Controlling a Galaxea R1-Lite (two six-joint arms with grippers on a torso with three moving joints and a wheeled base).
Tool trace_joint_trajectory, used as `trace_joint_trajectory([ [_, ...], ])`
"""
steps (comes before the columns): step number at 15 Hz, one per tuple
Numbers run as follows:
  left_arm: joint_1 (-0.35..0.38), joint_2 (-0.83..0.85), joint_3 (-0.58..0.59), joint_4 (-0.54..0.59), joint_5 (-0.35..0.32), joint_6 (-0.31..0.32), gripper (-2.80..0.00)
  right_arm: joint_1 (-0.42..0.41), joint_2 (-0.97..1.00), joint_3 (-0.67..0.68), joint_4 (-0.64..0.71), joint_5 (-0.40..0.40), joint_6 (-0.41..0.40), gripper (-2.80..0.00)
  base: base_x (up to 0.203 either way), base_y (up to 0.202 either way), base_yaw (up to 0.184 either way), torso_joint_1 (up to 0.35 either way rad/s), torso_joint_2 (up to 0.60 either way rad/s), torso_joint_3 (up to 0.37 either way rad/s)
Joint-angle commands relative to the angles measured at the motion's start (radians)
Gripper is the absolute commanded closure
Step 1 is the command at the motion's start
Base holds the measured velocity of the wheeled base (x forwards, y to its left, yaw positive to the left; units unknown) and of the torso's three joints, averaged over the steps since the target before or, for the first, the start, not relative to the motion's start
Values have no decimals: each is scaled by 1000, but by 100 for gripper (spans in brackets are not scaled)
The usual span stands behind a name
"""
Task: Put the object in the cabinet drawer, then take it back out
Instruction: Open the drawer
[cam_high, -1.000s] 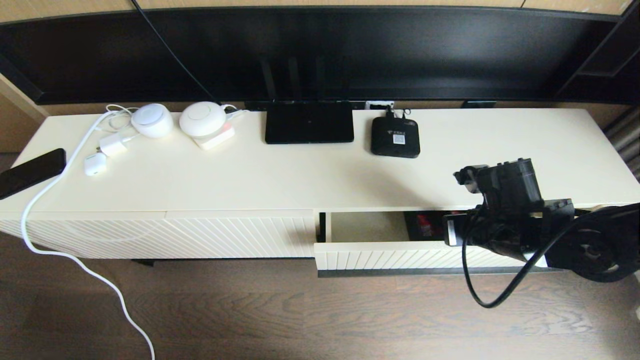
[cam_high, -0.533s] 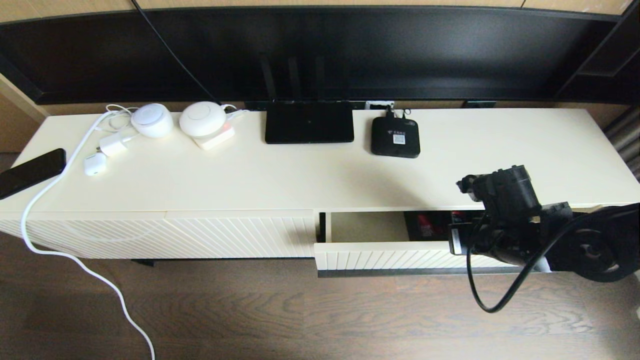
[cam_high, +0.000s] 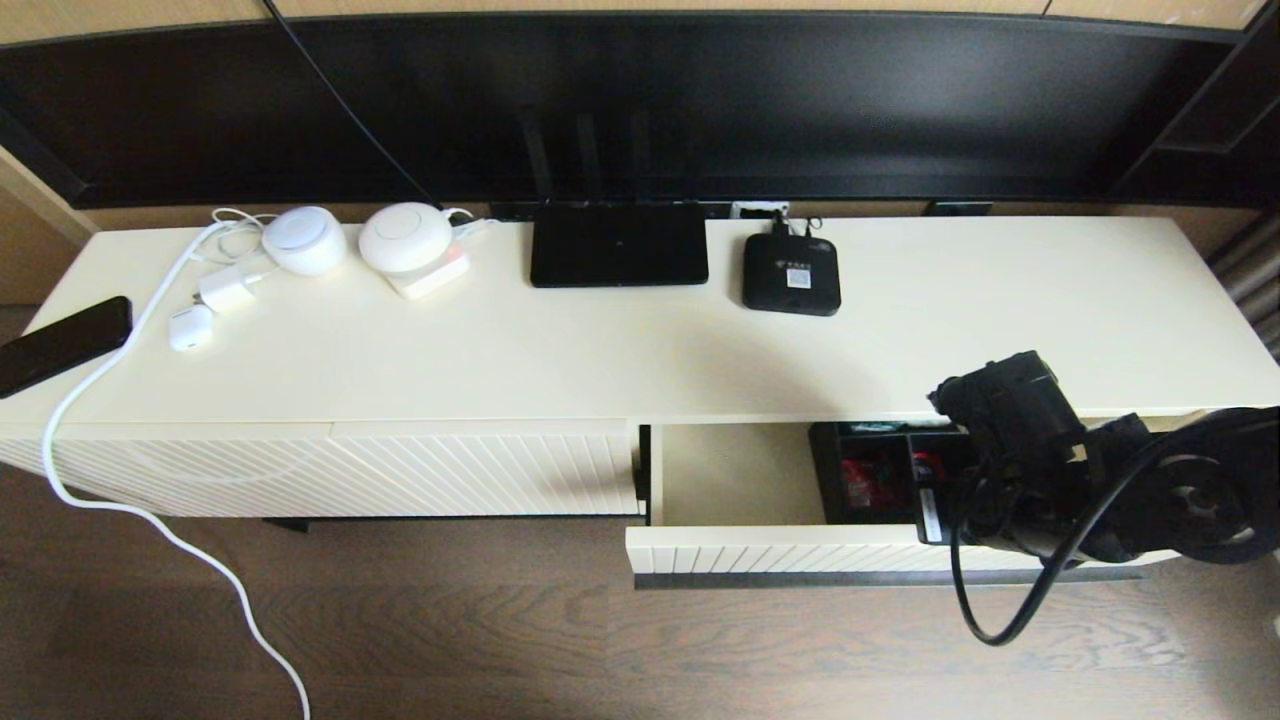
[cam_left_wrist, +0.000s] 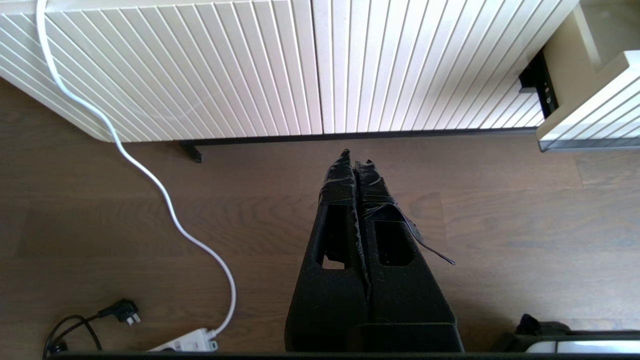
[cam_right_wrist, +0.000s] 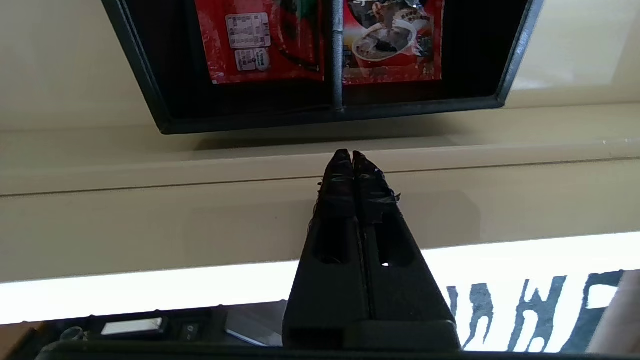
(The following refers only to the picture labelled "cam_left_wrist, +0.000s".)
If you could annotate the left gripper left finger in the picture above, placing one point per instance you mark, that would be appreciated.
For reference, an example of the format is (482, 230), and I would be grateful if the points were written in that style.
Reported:
(330, 295)

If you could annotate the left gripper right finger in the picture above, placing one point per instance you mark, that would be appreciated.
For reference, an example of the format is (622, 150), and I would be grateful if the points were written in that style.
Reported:
(410, 300)

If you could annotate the cream cabinet drawer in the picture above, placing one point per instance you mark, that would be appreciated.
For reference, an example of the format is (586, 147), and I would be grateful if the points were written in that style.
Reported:
(600, 100)

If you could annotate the black white robot base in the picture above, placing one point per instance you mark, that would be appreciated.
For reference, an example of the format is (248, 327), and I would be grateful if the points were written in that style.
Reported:
(540, 332)

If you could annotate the black metal bracket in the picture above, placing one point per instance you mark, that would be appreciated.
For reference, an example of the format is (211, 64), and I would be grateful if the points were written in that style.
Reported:
(192, 151)

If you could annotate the cream TV cabinet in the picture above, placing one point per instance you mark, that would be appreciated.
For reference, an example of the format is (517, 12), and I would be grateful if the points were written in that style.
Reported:
(250, 65)

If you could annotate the white floor power strip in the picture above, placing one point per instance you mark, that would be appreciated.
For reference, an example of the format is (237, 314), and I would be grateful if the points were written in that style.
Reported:
(187, 342)

